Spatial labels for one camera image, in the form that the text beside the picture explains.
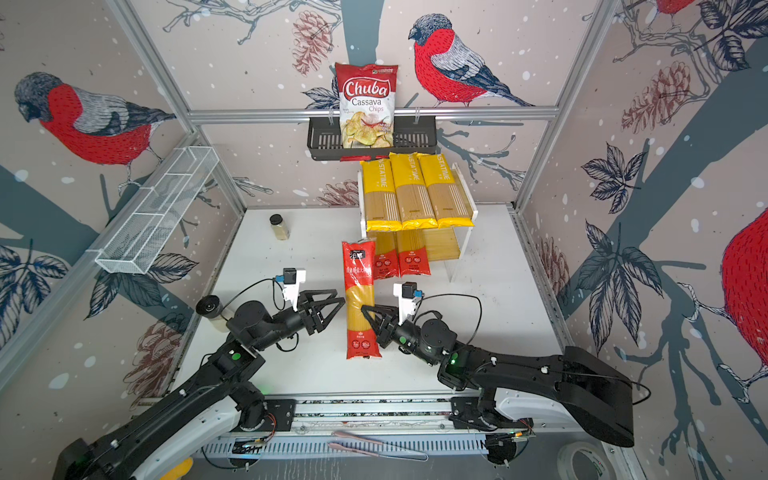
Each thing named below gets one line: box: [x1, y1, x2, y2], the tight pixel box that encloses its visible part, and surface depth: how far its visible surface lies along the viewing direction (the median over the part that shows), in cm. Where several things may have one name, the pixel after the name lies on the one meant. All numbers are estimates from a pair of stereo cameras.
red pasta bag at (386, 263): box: [368, 231, 400, 280], surface depth 84 cm
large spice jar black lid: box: [196, 294, 223, 318], surface depth 83 cm
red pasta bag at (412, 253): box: [396, 229, 431, 277], surface depth 86 cm
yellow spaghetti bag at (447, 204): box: [417, 153, 475, 229], surface depth 77 cm
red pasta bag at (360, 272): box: [342, 239, 382, 359], surface depth 70 cm
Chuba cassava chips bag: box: [335, 62, 398, 161], surface depth 87 cm
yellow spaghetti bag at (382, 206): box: [360, 159, 403, 232], surface depth 76 cm
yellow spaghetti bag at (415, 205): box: [389, 152, 438, 230], surface depth 78 cm
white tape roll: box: [557, 441, 610, 480], surface depth 66 cm
